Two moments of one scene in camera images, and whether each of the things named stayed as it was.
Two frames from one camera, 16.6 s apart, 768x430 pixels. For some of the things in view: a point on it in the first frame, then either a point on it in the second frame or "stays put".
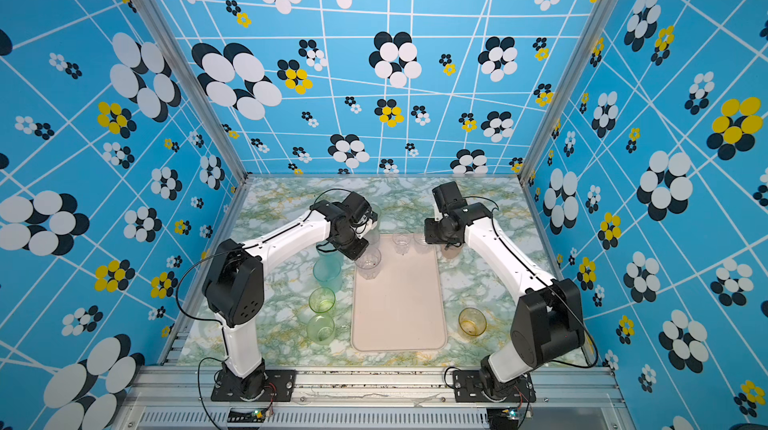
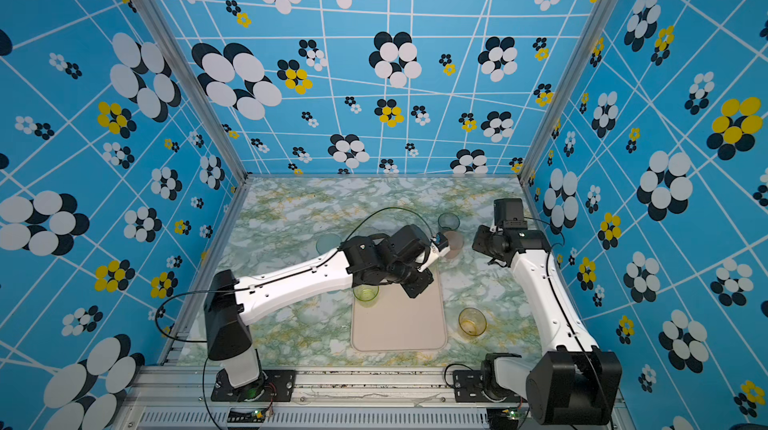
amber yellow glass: [472, 321] stays put
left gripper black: [356, 253] to [416, 287]
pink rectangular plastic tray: [401, 308] stays put
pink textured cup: [451, 253] stays put
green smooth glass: [321, 299] to [366, 294]
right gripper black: [431, 237] to [479, 243]
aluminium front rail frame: [180, 398] stays put
